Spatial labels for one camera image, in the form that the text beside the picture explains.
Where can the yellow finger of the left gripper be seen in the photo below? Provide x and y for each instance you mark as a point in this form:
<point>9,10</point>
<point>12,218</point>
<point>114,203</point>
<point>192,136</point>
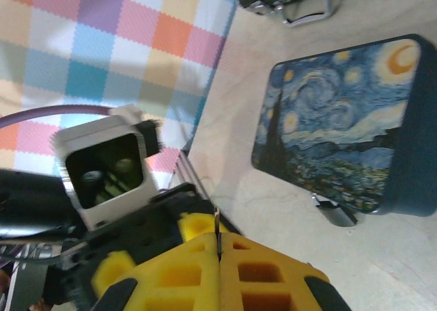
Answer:
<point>112,268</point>
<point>198,223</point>

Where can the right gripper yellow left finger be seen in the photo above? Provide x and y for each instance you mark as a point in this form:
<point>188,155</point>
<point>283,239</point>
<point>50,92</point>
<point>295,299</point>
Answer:
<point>177,290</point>

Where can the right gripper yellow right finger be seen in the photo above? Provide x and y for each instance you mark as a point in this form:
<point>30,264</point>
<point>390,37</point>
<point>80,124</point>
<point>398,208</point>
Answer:
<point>263,290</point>

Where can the thin metal needle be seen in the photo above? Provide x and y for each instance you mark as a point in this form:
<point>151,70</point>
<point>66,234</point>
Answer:
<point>217,232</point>

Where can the blue starry night box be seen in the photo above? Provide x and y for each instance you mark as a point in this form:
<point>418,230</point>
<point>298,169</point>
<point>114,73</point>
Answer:
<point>341,119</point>

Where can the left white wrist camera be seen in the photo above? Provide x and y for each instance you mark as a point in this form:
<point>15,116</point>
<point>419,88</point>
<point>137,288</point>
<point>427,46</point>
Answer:
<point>99,131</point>

